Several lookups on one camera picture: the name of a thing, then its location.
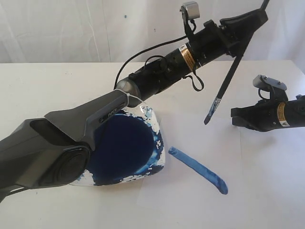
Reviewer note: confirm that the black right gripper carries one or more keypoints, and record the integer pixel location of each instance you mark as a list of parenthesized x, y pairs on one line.
[(264, 117)]

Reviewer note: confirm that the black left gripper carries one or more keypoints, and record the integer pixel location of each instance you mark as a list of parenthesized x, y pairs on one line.
[(214, 41)]

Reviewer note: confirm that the black paintbrush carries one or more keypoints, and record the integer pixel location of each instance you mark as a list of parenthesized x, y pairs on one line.
[(231, 72)]

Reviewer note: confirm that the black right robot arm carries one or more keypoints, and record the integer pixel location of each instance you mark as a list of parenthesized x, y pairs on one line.
[(298, 116)]

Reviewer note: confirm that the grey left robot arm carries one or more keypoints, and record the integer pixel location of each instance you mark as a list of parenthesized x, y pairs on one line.
[(54, 150)]

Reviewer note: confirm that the white paper sheet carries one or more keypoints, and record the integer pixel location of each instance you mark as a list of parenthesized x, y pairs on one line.
[(203, 167)]

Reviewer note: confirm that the white dish with blue paint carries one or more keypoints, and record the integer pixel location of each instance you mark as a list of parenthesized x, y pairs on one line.
[(129, 146)]

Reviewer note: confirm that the white backdrop cloth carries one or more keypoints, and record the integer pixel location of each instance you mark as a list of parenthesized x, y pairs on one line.
[(114, 30)]

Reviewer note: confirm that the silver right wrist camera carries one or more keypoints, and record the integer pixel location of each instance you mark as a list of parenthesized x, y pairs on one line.
[(276, 88)]

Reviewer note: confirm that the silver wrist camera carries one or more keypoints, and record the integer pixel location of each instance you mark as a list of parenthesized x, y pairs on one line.
[(190, 12), (276, 88)]

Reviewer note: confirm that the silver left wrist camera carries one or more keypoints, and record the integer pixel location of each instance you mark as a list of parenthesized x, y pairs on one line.
[(190, 12)]

